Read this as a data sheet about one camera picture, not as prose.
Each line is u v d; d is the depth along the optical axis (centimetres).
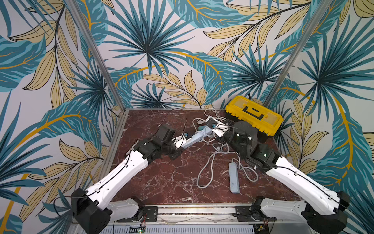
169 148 60
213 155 86
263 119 93
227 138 53
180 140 63
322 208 39
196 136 71
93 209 37
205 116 116
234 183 80
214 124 52
